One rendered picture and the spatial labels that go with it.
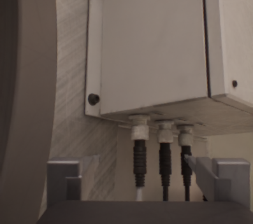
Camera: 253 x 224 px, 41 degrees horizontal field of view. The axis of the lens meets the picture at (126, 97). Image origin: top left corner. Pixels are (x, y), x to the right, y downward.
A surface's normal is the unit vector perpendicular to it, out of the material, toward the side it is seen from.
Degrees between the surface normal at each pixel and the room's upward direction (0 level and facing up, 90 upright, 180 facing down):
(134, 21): 137
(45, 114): 90
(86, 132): 90
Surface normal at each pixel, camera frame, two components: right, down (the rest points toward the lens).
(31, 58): 0.75, -0.15
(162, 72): -0.66, -0.18
